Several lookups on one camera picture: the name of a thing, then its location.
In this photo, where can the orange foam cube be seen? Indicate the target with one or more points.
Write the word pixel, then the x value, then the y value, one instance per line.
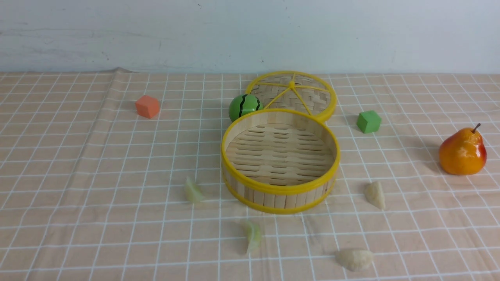
pixel 147 106

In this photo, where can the bamboo steamer tray yellow rim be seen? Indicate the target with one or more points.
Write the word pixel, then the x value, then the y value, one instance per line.
pixel 279 161

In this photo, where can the white dumpling front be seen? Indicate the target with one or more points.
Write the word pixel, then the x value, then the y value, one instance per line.
pixel 354 260

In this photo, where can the bamboo steamer lid yellow rim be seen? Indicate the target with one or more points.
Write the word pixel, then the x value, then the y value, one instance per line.
pixel 294 90

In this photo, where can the orange toy pear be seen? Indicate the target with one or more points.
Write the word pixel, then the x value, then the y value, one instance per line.
pixel 463 153

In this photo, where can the green dumpling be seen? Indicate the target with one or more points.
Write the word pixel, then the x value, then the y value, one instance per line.
pixel 253 234
pixel 192 191

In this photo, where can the green dumpling front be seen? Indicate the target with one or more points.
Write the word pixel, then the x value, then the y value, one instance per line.
pixel 253 234

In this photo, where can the beige checkered tablecloth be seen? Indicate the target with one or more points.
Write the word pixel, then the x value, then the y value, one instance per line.
pixel 91 191

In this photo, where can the green foam cube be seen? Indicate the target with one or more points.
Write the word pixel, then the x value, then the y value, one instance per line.
pixel 369 121

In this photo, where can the white dumpling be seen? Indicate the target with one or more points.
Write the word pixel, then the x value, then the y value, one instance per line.
pixel 354 260
pixel 374 194

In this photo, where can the green toy watermelon ball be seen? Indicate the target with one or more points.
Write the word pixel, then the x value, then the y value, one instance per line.
pixel 244 104

